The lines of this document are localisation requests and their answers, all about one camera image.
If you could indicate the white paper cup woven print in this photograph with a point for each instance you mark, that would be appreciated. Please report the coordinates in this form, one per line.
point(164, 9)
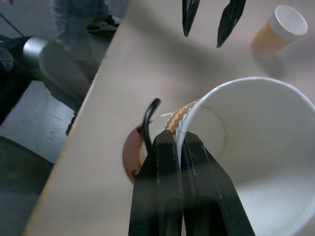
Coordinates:
point(265, 137)

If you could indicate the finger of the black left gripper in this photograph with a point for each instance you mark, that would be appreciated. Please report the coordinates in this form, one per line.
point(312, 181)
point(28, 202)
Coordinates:
point(230, 19)
point(189, 14)

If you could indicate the person in grey jeans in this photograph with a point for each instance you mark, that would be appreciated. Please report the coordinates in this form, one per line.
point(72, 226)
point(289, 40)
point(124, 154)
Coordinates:
point(71, 22)

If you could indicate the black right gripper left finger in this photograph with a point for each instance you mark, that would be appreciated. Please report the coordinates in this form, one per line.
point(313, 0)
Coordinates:
point(157, 186)

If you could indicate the white paper cup orange sleeve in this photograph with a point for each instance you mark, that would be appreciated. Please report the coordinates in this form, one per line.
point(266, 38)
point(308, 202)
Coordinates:
point(275, 34)

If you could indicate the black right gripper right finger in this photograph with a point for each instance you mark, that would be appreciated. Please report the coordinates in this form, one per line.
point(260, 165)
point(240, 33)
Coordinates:
point(209, 196)

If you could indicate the silver robot body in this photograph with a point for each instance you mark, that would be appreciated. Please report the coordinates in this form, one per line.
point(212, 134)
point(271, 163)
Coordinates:
point(59, 66)

